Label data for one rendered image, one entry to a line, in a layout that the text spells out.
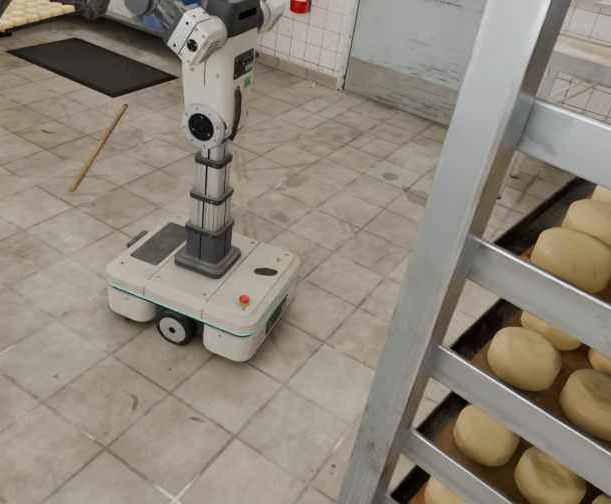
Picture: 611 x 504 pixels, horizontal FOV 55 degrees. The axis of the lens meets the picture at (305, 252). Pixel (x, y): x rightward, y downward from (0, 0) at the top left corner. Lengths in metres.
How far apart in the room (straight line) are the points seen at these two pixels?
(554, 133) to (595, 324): 0.11
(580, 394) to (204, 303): 1.87
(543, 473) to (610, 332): 0.18
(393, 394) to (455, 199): 0.16
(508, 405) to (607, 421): 0.06
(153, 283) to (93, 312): 0.37
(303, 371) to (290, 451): 0.38
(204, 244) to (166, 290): 0.22
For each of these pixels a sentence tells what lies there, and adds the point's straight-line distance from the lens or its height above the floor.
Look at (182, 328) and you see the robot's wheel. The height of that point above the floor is 0.11.
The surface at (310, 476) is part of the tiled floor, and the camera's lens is 2.08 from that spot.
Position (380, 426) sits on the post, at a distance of 0.46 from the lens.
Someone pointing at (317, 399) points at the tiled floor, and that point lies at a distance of 2.28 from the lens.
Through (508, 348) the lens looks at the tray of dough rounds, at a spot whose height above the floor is 1.42.
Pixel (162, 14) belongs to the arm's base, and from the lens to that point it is 1.81.
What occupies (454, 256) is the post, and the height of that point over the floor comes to 1.52.
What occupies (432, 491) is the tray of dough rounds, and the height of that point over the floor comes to 1.24.
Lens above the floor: 1.70
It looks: 35 degrees down
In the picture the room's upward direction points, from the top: 10 degrees clockwise
